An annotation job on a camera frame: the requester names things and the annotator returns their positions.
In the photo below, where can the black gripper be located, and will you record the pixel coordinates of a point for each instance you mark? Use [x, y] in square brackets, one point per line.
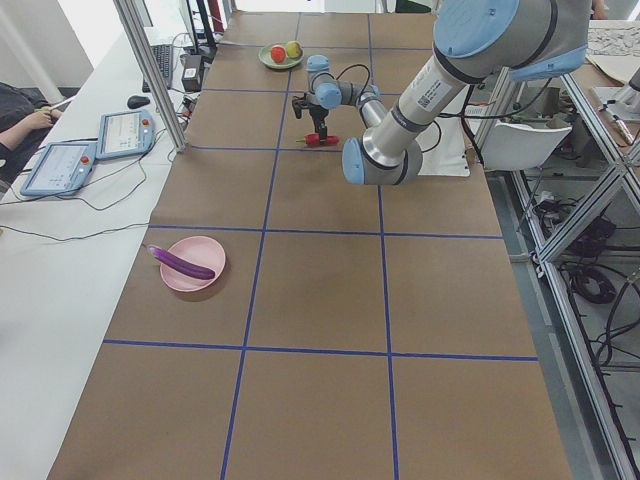
[318, 116]

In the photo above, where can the red chili pepper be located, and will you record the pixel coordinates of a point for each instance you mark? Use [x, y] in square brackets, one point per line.
[314, 140]

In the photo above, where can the yellow pink peach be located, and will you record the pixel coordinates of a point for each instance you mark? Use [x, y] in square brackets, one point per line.
[294, 50]

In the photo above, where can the red pomegranate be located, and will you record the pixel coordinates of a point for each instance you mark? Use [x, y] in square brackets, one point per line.
[278, 53]

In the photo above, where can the purple eggplant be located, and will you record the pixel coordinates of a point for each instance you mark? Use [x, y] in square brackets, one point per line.
[180, 265]

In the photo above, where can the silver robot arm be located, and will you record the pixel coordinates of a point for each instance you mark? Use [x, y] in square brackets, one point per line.
[471, 39]

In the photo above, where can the person hand at desk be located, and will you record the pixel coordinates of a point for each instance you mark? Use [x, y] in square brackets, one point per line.
[42, 118]

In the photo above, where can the green plate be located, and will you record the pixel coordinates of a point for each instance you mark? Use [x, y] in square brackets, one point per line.
[264, 57]

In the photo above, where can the black power adapter box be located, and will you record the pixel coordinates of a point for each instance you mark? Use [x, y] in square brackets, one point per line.
[193, 73]

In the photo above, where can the black keyboard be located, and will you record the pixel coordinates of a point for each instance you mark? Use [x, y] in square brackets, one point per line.
[163, 55]

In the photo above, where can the pink plate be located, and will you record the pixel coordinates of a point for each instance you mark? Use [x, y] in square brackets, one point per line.
[199, 250]

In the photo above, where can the white chair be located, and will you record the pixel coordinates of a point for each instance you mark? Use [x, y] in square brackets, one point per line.
[514, 147]

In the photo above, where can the black computer mouse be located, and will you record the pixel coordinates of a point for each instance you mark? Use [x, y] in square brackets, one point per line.
[137, 101]

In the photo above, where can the far teach pendant tablet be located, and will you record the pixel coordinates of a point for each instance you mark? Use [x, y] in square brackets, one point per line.
[125, 134]

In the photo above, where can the teach pendant tablet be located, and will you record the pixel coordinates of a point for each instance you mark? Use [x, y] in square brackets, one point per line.
[62, 169]
[125, 134]

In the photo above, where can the near teach pendant tablet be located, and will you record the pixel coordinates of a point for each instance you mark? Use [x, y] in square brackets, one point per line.
[62, 169]

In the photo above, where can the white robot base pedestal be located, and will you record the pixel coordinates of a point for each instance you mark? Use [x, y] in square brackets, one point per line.
[444, 149]

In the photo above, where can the aluminium frame post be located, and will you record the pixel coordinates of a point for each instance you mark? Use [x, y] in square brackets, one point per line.
[134, 29]

